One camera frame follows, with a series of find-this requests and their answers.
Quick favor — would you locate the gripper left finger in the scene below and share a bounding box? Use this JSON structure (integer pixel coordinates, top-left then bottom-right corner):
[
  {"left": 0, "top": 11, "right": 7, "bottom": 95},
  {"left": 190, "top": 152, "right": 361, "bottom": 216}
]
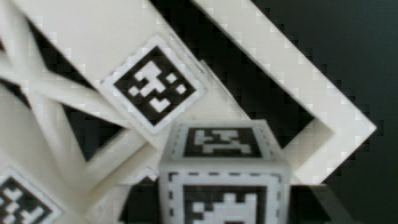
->
[{"left": 87, "top": 176, "right": 164, "bottom": 224}]

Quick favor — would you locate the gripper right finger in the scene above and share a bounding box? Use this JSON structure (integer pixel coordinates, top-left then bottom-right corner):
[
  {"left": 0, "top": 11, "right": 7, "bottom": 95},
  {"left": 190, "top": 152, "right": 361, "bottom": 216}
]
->
[{"left": 288, "top": 184, "right": 356, "bottom": 224}]

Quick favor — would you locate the small tagged cube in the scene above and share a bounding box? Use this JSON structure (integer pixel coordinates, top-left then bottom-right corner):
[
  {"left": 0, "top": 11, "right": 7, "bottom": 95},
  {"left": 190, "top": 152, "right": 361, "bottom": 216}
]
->
[{"left": 158, "top": 120, "right": 292, "bottom": 224}]

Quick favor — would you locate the long chair side piece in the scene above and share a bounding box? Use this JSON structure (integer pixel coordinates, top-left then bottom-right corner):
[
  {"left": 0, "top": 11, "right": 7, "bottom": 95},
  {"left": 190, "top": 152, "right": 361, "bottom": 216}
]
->
[
  {"left": 0, "top": 86, "right": 160, "bottom": 224},
  {"left": 0, "top": 0, "right": 375, "bottom": 187}
]

